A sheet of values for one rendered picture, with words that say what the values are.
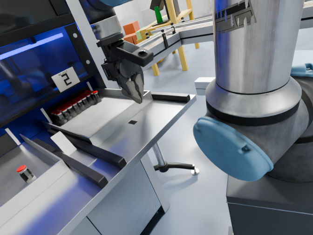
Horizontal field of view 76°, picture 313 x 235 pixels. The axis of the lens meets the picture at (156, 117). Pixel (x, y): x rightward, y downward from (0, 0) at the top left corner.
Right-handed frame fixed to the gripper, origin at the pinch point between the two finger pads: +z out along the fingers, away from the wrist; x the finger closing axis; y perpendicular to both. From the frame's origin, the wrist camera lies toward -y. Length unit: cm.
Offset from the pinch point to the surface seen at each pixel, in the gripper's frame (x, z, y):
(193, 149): -65, 91, 41
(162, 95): -6.2, 1.9, -3.5
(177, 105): -4.2, 3.7, -10.4
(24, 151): 31.1, 2.6, 27.0
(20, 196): 38.6, 0.6, 1.1
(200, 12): -720, 63, 377
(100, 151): 21.3, 1.5, -4.9
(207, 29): -82, 0, 18
